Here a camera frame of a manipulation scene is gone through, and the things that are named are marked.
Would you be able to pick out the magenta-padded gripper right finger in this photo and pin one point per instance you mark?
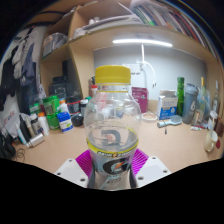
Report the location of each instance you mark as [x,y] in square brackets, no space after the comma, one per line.
[151,170]

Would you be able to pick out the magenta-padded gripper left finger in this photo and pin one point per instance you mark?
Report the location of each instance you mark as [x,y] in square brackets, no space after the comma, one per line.
[71,170]

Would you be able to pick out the clear drink bottle yellow cap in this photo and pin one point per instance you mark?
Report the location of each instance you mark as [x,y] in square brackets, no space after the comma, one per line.
[111,116]

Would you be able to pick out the silver can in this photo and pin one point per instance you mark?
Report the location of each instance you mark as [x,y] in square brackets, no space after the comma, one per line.
[36,140]

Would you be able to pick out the white bottle blue label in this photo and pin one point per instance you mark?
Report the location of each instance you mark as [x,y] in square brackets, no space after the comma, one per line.
[65,121]

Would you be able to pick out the black round case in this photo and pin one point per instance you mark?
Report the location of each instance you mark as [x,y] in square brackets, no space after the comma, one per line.
[77,120]

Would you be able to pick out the white bottle orange cap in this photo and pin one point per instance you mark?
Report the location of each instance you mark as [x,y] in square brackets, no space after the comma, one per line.
[43,125]

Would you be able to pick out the light blue hairbrush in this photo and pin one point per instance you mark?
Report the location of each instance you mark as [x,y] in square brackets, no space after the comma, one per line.
[173,120]

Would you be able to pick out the green plastic container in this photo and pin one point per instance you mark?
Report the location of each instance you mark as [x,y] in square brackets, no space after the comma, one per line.
[51,111]

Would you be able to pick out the black bottle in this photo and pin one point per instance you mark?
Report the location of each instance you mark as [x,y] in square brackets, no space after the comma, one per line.
[25,128]

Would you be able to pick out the white tube blue print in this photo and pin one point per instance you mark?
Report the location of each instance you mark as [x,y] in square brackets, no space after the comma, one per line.
[20,134]

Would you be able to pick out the white cup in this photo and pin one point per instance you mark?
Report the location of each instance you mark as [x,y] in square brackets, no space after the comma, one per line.
[210,141]

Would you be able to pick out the white and blue box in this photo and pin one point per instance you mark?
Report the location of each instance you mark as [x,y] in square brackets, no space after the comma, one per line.
[166,106]

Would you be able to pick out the black bag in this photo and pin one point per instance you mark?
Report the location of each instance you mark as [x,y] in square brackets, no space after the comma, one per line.
[6,146]

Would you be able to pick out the flat round red coaster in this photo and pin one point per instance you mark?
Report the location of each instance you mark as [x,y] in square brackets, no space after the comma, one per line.
[218,144]

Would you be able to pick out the pink pouch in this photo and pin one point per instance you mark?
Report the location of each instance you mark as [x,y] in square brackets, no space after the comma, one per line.
[140,98]

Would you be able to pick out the grey shaker bottle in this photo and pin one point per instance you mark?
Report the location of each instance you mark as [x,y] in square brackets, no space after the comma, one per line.
[190,106]

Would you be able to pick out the brown jar white lid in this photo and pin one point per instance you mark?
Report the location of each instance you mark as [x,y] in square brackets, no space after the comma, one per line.
[212,120]

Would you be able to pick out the green glass bottle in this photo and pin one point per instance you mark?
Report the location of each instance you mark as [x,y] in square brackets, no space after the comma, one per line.
[180,96]

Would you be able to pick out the brown mug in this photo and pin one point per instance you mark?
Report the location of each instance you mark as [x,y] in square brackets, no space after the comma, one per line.
[220,127]

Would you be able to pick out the black box device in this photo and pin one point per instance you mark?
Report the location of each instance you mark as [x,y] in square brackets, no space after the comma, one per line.
[60,87]

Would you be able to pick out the tall clear glass bottle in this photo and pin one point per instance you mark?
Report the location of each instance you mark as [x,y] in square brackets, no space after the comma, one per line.
[216,98]

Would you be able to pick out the hanging dark clothes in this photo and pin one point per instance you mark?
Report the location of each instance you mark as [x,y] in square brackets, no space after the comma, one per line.
[16,76]

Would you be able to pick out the white strip lamp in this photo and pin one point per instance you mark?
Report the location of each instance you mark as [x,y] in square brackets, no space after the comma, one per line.
[142,42]

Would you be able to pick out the wooden shelf unit with books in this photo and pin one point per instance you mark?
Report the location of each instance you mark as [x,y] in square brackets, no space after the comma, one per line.
[133,23]

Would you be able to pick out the white wall power strip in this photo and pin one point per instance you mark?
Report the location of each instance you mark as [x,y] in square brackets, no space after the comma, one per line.
[133,69]

